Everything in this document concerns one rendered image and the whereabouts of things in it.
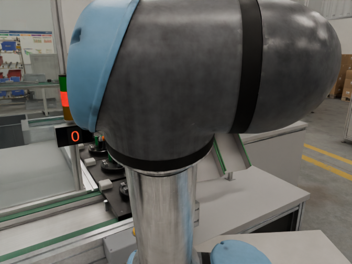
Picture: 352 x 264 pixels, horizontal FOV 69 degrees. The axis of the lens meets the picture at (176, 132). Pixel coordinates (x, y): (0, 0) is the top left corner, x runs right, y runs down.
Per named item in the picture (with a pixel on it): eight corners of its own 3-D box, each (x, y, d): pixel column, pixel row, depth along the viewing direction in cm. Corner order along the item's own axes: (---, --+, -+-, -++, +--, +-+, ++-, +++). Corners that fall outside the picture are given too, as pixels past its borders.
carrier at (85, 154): (130, 156, 139) (129, 134, 135) (84, 166, 127) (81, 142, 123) (116, 143, 158) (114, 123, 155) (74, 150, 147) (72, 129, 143)
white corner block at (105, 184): (113, 191, 104) (112, 183, 103) (101, 195, 102) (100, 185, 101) (109, 186, 108) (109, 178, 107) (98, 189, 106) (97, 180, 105)
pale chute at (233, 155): (246, 169, 115) (252, 165, 112) (221, 174, 111) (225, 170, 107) (226, 116, 127) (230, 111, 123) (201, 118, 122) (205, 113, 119)
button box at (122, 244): (174, 242, 84) (174, 226, 82) (111, 269, 74) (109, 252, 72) (164, 230, 90) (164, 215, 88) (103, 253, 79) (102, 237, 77)
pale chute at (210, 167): (221, 177, 108) (225, 174, 104) (192, 183, 103) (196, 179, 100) (201, 120, 120) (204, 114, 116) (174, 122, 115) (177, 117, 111)
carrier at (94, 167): (150, 174, 119) (149, 149, 115) (97, 188, 107) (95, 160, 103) (130, 156, 138) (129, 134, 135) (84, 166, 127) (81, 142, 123)
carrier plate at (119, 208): (179, 200, 98) (179, 196, 97) (118, 221, 86) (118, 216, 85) (152, 175, 117) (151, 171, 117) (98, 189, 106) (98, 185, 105)
